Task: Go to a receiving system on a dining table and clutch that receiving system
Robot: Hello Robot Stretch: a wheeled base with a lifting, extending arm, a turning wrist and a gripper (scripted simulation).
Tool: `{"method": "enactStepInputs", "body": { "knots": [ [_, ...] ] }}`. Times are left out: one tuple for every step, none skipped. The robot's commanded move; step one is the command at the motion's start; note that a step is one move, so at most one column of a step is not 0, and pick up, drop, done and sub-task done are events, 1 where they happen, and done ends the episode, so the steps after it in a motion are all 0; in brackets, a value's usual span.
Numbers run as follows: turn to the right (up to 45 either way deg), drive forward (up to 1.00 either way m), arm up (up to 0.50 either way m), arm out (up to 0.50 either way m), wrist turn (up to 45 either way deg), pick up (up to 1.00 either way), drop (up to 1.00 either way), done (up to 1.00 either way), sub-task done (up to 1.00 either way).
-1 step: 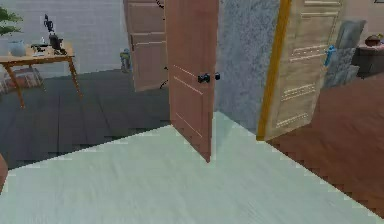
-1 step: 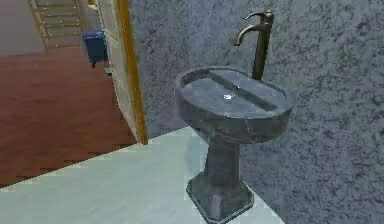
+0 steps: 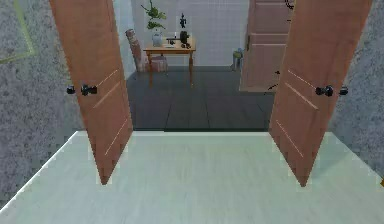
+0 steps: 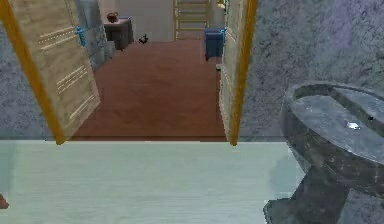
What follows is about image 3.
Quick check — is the brown wooden dining table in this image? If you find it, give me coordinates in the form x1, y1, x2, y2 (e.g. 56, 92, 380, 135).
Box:
143, 37, 197, 89

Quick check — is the red patterned chair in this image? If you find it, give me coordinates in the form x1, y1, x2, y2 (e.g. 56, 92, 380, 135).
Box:
124, 28, 169, 74

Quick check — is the green house plant white pot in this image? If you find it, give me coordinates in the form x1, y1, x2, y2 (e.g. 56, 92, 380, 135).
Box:
140, 0, 168, 48

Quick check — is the brown panelled room door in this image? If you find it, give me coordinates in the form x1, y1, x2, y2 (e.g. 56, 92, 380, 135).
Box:
238, 0, 296, 93

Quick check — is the brown wooden room door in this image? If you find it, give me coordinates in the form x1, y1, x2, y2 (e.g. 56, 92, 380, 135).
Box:
48, 0, 134, 186
268, 0, 374, 188

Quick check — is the green framed wall picture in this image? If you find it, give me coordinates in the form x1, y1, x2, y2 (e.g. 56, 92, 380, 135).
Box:
0, 0, 36, 65

